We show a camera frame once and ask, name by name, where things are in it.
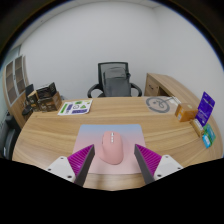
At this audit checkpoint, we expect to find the wooden shelf unit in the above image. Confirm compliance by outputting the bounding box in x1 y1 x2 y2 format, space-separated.
2 54 31 129

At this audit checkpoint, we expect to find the small orange box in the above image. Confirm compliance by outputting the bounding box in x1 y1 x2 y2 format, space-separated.
174 102 199 123

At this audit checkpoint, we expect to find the black mesh office chair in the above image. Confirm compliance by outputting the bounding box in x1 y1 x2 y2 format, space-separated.
87 61 144 99

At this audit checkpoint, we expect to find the purple sign card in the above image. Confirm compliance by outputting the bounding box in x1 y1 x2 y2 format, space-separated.
195 91 216 128

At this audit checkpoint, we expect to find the black printed box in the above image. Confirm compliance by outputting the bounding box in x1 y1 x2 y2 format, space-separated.
35 82 57 100

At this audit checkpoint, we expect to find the small yellow box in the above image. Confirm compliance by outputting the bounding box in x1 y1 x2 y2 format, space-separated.
189 118 205 138

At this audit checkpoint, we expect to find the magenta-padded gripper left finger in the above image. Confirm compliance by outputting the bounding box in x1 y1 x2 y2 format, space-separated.
45 144 97 188

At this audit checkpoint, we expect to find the white sheet with grey ring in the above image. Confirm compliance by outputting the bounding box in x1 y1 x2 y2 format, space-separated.
145 95 181 114

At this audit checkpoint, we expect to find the pink computer mouse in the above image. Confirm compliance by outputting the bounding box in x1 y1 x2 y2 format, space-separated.
100 130 125 166

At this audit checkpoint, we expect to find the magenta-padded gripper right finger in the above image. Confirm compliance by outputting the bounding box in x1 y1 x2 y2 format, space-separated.
133 143 184 185

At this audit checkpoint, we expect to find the small teal box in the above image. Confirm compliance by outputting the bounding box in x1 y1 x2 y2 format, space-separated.
201 123 217 149

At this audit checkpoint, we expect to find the white green purple printed sheet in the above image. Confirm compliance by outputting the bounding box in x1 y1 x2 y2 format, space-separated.
57 99 94 116

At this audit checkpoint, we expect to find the wooden side desk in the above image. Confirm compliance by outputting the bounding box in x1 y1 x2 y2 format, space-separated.
144 72 201 108

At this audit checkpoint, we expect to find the pink and blue mouse pad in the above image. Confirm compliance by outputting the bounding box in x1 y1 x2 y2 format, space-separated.
71 123 148 175

